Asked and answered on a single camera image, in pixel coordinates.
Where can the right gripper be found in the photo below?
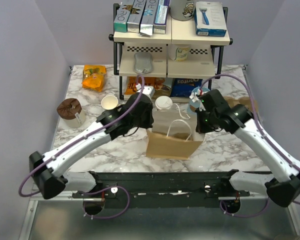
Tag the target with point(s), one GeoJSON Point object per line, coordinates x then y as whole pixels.
{"type": "Point", "coordinates": [200, 127]}

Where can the orange snack bag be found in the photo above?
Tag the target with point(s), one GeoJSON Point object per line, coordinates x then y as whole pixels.
{"type": "Point", "coordinates": [93, 77]}

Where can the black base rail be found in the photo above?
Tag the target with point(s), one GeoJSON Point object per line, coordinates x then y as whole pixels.
{"type": "Point", "coordinates": [165, 189]}

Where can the purple white toothpaste box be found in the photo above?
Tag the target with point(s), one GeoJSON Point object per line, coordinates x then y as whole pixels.
{"type": "Point", "coordinates": [160, 21]}

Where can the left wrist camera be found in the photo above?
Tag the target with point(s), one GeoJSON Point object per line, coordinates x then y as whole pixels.
{"type": "Point", "coordinates": [148, 91]}

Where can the two-tier shelf rack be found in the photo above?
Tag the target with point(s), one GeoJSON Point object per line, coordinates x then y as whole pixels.
{"type": "Point", "coordinates": [204, 60]}

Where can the white stirrers in cup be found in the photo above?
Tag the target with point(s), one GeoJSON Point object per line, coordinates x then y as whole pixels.
{"type": "Point", "coordinates": [194, 97]}

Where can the teal toothpaste box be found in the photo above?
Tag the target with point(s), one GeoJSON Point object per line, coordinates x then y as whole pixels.
{"type": "Point", "coordinates": [120, 23]}

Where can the grey sponge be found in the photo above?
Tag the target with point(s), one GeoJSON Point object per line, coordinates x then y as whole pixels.
{"type": "Point", "coordinates": [143, 63]}

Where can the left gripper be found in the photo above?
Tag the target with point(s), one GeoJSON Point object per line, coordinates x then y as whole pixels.
{"type": "Point", "coordinates": [150, 121]}

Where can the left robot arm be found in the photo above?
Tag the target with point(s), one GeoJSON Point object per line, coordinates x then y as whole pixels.
{"type": "Point", "coordinates": [50, 170]}

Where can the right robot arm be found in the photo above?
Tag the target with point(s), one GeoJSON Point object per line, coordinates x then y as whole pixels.
{"type": "Point", "coordinates": [282, 185]}

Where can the brown paper bag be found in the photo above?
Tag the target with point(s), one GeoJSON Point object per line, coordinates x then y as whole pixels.
{"type": "Point", "coordinates": [173, 134]}

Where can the blue plastic cup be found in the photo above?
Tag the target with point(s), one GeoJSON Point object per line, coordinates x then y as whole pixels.
{"type": "Point", "coordinates": [190, 109]}

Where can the cardboard cup carrier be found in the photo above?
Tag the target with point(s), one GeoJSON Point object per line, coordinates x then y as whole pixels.
{"type": "Point", "coordinates": [244, 100]}

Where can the blue razor box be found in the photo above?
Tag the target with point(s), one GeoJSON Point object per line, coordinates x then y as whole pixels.
{"type": "Point", "coordinates": [209, 19]}

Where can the white printed cup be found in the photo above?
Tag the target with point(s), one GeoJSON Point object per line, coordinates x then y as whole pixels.
{"type": "Point", "coordinates": [178, 52]}

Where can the brown paper cups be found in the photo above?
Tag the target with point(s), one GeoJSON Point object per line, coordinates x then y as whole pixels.
{"type": "Point", "coordinates": [109, 102]}

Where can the blue silver toothpaste box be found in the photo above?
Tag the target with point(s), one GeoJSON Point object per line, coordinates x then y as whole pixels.
{"type": "Point", "coordinates": [148, 17]}

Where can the blue Doritos bag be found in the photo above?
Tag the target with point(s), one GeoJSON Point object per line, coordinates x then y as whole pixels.
{"type": "Point", "coordinates": [182, 87]}

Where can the orange Kettle chips bag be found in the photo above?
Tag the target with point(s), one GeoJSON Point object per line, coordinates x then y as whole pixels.
{"type": "Point", "coordinates": [162, 86]}

